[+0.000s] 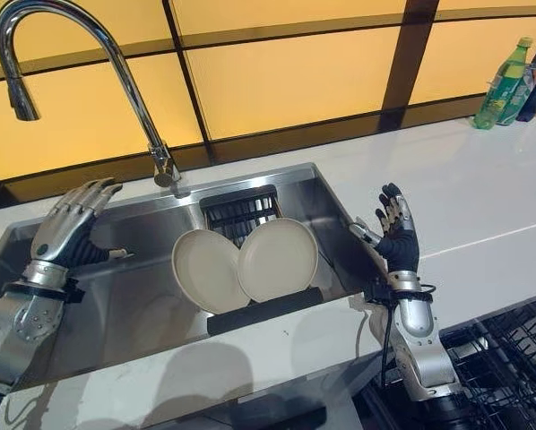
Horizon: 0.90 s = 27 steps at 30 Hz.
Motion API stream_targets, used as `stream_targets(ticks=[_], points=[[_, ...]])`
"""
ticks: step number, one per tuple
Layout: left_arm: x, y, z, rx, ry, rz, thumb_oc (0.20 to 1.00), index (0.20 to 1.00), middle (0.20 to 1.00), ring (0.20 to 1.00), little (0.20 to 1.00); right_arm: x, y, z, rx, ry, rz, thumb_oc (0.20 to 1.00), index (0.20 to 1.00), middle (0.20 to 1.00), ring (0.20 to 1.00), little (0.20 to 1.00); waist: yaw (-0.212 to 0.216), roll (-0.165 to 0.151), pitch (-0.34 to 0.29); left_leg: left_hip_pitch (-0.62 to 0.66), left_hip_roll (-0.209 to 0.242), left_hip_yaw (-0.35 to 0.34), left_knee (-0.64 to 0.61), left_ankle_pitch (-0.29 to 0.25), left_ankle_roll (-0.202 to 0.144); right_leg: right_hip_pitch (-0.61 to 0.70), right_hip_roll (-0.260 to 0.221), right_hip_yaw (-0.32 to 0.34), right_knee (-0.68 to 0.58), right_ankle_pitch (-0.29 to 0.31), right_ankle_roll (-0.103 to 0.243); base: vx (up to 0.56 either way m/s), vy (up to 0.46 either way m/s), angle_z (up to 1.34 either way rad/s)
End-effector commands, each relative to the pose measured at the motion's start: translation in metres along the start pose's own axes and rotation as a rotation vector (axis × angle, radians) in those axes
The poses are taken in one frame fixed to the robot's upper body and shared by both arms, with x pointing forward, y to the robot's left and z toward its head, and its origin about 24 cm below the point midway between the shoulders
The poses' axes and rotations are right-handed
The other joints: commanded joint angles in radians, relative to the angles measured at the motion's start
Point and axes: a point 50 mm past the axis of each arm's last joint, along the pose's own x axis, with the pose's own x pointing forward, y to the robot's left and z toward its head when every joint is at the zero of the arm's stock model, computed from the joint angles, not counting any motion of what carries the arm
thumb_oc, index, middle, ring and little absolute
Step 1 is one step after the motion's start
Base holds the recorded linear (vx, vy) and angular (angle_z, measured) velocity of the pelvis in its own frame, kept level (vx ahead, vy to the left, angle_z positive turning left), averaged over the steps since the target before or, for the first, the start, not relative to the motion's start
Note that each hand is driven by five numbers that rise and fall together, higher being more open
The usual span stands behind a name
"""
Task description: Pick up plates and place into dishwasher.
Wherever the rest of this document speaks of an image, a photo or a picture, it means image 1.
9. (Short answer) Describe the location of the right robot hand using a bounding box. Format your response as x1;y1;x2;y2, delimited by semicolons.
349;182;425;292

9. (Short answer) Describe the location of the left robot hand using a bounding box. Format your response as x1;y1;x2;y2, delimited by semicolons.
23;176;135;284

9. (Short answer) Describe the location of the black dishwasher rack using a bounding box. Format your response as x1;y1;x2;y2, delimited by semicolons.
440;295;536;430

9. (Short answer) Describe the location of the stainless steel sink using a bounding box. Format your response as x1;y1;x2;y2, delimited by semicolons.
0;162;377;390

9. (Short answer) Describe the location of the beige round plate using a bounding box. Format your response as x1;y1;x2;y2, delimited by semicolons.
171;228;251;314
237;217;319;303

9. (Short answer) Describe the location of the chrome gooseneck faucet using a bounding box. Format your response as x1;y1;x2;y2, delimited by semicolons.
0;0;183;188

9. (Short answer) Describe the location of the black dish drying rack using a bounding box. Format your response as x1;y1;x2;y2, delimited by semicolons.
198;183;324;336

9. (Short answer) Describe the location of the green plastic soda bottle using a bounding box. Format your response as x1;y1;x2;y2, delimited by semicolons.
473;37;534;130

